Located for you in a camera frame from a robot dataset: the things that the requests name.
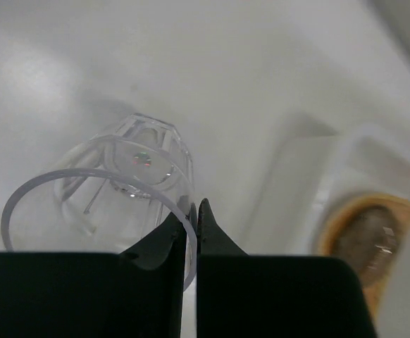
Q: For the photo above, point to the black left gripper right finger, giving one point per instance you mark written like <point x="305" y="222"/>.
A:
<point x="242" y="295"/>

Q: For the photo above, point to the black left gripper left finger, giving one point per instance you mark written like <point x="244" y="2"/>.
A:
<point x="137" y="293"/>

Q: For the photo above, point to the smoky glass plate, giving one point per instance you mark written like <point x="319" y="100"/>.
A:
<point x="369" y="243"/>

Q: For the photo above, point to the woven bamboo fan tray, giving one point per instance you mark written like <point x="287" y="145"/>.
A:
<point x="341" y="217"/>

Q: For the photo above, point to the translucent white plastic bin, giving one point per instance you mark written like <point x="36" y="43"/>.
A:
<point x="335" y="125"/>

